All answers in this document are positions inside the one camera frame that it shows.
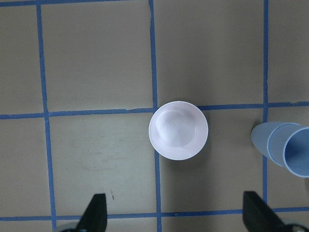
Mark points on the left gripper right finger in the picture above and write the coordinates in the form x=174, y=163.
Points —
x=257, y=216

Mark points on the blue cup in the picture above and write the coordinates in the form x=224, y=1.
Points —
x=289, y=147
x=260, y=135

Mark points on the pink bowl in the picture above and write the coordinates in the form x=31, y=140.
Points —
x=178, y=130

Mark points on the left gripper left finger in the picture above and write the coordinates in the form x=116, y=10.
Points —
x=94, y=218

